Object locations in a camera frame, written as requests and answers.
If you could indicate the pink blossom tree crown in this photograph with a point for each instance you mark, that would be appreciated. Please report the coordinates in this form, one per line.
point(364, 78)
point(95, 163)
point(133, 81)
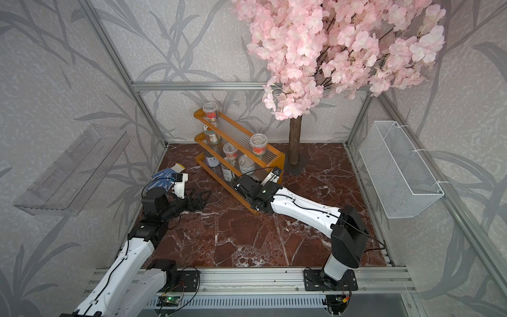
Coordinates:
point(315, 49)

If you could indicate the aluminium frame post right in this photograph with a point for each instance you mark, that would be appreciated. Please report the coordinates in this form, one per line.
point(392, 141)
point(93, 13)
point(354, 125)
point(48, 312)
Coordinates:
point(362, 113)

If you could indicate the orange wooden three-tier shelf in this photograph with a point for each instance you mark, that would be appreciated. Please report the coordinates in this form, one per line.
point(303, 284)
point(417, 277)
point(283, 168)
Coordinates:
point(231, 132)

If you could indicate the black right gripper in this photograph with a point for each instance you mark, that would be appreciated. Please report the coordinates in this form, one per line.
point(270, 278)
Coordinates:
point(257, 183)

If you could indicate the tin can purple label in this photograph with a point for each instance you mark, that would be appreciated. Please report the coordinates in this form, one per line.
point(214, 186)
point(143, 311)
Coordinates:
point(211, 160)

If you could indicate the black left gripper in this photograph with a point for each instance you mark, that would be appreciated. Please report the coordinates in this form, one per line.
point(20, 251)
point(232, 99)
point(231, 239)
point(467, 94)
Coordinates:
point(198, 205)

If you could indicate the green circuit board left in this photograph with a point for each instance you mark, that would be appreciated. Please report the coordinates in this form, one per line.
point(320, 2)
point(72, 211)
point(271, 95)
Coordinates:
point(169, 301)

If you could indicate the white wire mesh basket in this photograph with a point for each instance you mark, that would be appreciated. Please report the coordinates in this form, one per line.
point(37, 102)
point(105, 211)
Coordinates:
point(403, 181)

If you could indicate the tall can green white label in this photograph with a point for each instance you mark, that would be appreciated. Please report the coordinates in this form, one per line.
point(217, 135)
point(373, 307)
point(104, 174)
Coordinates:
point(228, 174)

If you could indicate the aluminium frame post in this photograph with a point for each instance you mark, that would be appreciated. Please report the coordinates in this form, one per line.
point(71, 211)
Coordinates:
point(362, 113)
point(91, 15)

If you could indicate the clear seed jar middle shelf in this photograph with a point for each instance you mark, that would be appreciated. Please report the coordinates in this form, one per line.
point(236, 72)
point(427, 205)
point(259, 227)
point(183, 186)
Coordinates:
point(231, 153)

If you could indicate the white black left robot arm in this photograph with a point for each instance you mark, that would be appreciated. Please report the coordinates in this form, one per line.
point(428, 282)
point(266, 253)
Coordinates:
point(114, 295)

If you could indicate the brown tree trunk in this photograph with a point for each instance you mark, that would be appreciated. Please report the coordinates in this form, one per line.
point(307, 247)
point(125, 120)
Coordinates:
point(294, 140)

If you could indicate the blue white work glove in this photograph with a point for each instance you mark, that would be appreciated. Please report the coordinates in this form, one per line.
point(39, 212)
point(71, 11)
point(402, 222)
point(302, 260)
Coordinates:
point(164, 178)

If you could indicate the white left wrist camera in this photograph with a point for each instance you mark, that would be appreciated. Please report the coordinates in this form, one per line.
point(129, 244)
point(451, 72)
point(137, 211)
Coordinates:
point(179, 184)

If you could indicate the clear seed jar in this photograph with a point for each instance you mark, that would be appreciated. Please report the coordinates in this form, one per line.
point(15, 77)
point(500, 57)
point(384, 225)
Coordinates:
point(258, 144)
point(211, 111)

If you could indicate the aluminium horizontal back bar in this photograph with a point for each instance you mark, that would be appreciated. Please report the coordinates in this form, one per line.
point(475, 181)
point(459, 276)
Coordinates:
point(198, 86)

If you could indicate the jar with red green lid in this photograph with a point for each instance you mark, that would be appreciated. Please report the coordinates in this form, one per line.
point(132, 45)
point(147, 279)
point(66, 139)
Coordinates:
point(211, 136)

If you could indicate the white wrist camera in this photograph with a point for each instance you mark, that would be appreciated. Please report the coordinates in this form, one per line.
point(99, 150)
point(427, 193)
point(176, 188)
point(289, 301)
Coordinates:
point(273, 176)
point(179, 184)

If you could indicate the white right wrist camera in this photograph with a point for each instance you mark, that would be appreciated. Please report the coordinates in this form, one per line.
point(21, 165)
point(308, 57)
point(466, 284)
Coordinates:
point(273, 176)

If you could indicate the circuit board right with wires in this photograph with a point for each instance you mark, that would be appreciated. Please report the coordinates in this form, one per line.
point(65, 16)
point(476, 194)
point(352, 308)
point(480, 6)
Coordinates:
point(336, 304)

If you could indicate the grey metal tree base plate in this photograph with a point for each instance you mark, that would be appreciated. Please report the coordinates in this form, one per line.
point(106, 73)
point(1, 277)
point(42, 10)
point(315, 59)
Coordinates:
point(299, 167)

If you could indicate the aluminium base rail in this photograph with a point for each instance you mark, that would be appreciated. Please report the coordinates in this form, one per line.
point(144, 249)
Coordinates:
point(290, 281)

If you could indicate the clear acrylic wall shelf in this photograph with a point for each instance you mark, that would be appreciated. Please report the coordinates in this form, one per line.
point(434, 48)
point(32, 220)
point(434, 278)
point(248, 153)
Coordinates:
point(67, 185)

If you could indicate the aluminium frame post left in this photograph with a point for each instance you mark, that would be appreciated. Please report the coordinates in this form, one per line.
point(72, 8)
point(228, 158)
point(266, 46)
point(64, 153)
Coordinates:
point(91, 15)

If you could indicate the silver tin can green label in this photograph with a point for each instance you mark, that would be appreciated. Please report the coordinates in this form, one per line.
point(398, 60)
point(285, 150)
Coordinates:
point(247, 165)

